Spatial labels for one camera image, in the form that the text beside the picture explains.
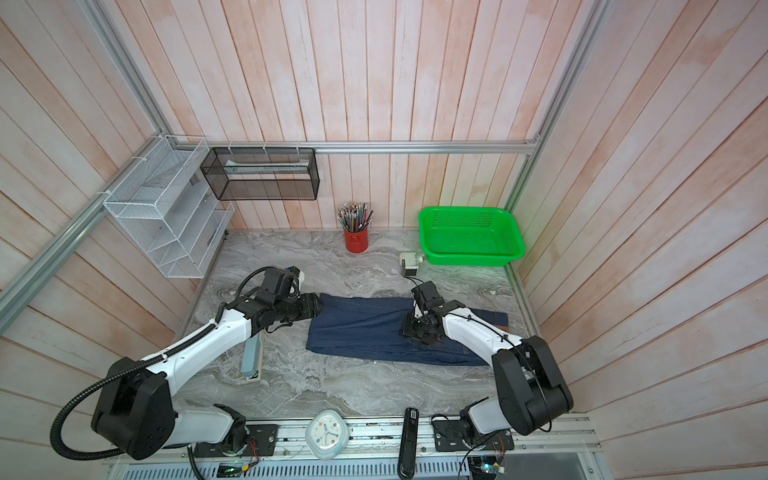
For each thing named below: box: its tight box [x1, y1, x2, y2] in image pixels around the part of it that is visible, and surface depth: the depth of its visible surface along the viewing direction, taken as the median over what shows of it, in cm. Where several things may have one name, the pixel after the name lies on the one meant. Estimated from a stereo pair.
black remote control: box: [397, 407, 419, 480], surface depth 71 cm
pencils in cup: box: [337, 201, 374, 233], surface depth 106 cm
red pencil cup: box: [344, 228, 369, 254], surface depth 113 cm
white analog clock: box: [305, 409, 350, 460], surface depth 73 cm
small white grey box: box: [399, 252, 423, 276], surface depth 106 cm
